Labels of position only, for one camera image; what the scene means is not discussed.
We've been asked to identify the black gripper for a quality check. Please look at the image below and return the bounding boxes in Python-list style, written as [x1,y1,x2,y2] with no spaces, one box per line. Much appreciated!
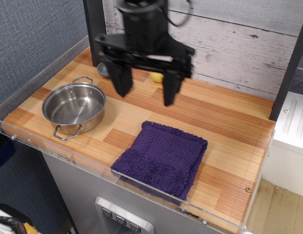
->
[95,7,195,106]

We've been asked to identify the purple cloth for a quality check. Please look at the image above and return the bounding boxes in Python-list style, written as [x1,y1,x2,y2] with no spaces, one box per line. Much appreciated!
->
[111,121,208,200]

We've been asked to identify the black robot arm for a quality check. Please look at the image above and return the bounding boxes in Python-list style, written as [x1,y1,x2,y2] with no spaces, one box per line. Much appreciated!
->
[95,0,195,106]

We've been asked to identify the yellow cloth scrap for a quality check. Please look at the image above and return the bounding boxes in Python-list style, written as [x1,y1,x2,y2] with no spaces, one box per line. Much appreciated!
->
[23,223,40,234]

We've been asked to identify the yellow toy potato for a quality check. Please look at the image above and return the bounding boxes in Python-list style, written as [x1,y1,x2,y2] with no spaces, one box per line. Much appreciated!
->
[149,72,164,83]

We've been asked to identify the blue grey toy scoop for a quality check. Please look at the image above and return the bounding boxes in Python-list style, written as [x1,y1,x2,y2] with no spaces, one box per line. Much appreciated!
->
[97,62,110,78]

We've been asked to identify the stainless steel pot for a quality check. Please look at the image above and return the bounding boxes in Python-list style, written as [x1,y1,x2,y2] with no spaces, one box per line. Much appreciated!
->
[41,76,106,141]

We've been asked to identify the clear acrylic table guard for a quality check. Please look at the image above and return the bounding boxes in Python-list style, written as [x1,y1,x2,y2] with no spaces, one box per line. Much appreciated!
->
[0,45,275,234]

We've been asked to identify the silver dispenser button panel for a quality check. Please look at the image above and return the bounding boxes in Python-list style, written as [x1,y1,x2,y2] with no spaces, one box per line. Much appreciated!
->
[95,196,155,234]

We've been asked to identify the white metal side cabinet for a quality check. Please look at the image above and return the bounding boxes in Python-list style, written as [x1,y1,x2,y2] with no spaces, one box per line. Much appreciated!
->
[262,92,303,196]

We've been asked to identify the black left vertical post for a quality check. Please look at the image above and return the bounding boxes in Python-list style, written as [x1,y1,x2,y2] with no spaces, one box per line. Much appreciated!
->
[83,0,107,67]

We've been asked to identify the black vertical post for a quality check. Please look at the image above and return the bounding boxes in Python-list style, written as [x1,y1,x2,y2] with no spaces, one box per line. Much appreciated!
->
[269,24,303,121]
[83,0,107,67]

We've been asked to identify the black right vertical post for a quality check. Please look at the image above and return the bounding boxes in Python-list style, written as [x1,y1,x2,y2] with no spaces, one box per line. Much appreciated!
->
[269,24,303,121]

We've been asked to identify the black mesh cable sleeve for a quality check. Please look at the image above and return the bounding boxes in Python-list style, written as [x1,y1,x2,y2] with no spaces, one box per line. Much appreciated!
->
[0,214,26,234]

